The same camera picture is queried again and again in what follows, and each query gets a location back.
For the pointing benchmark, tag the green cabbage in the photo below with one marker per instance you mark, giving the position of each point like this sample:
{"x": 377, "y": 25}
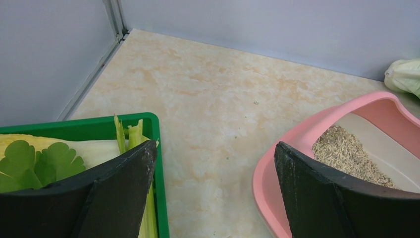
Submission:
{"x": 403, "y": 76}

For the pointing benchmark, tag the pink litter box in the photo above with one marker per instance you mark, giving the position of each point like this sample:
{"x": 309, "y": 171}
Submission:
{"x": 387, "y": 130}

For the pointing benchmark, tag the green leafy vegetable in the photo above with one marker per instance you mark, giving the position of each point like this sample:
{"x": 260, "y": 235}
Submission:
{"x": 23, "y": 167}

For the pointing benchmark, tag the cat litter sand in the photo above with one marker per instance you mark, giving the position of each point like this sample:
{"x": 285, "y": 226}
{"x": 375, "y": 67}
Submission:
{"x": 341, "y": 150}

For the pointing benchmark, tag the celery stalks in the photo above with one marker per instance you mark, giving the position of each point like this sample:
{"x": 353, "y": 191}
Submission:
{"x": 128, "y": 138}

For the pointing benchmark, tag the green vegetable tray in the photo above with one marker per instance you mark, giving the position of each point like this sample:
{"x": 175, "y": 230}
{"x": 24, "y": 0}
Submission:
{"x": 41, "y": 136}

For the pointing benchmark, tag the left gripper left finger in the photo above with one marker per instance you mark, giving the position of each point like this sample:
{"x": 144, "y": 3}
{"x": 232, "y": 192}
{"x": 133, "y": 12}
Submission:
{"x": 106, "y": 201}

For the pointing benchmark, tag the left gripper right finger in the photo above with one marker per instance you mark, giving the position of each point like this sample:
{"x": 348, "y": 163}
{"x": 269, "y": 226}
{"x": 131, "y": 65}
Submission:
{"x": 322, "y": 202}

